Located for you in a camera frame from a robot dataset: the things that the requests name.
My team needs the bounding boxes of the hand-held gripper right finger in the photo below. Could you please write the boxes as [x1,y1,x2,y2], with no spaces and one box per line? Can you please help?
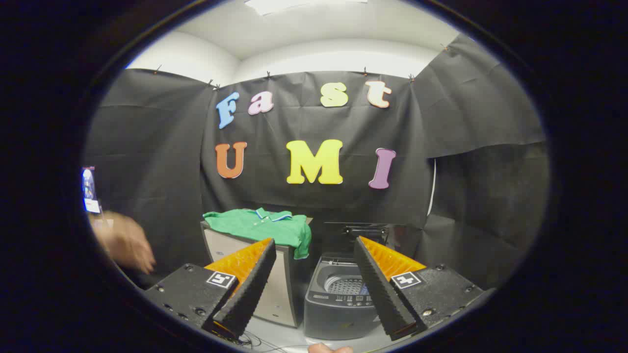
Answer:
[353,235,496,342]

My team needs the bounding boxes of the ceiling light panel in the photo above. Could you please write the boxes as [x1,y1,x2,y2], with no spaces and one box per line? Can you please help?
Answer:
[244,0,368,16]

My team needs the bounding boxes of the grey washing machine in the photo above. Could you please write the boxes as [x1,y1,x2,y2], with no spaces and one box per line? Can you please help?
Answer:
[303,252,393,340]

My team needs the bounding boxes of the grey cabinet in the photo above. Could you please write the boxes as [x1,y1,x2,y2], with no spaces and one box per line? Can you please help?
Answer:
[200,218,314,328]

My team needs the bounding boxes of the black backdrop cloth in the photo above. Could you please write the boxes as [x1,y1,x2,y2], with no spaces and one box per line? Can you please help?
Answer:
[83,33,549,295]

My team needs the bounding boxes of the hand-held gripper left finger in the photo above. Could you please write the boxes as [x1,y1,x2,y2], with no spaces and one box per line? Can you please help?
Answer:
[144,238,277,340]

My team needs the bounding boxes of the green polo shirt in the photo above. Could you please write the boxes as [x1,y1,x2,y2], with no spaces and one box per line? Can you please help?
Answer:
[203,208,313,260]

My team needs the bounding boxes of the dark washing machine lid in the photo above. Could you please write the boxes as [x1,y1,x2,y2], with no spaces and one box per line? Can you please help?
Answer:
[323,222,408,255]

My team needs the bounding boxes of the thin black cables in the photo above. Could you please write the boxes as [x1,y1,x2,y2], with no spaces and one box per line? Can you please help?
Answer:
[231,329,314,353]

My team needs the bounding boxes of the phone with lit screen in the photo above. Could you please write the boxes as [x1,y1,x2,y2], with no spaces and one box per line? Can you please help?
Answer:
[81,167,102,214]

